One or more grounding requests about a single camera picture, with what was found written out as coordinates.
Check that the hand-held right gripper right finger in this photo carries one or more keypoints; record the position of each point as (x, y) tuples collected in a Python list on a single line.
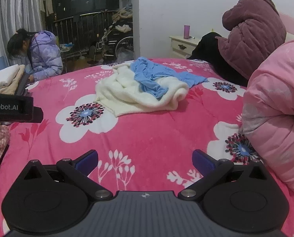
[(202, 161)]

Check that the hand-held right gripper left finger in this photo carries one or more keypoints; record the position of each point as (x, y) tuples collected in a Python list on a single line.
[(87, 161)]

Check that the blue t-shirt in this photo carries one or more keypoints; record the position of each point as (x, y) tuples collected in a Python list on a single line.
[(147, 71)]

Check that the small white beige clothes stack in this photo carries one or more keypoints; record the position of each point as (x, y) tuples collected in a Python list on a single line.
[(3, 79)]

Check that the pink floral blanket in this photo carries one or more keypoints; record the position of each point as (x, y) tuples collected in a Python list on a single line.
[(149, 133)]

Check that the white fleece garment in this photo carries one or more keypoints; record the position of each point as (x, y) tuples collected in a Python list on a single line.
[(127, 96)]

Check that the pink quilt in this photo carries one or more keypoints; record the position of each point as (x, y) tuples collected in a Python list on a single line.
[(275, 98)]

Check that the grey curtain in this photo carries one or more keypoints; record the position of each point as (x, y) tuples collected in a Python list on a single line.
[(18, 5)]

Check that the metal railing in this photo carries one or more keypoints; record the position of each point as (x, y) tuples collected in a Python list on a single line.
[(82, 29)]

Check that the clear plastic bag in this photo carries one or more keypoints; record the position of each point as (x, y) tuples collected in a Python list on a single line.
[(124, 53)]

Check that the cream nightstand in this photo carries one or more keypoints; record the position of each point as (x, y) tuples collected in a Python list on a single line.
[(181, 47)]

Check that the wheelchair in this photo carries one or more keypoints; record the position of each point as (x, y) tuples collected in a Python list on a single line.
[(119, 42)]

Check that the purple cup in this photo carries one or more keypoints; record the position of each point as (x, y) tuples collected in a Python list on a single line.
[(187, 31)]

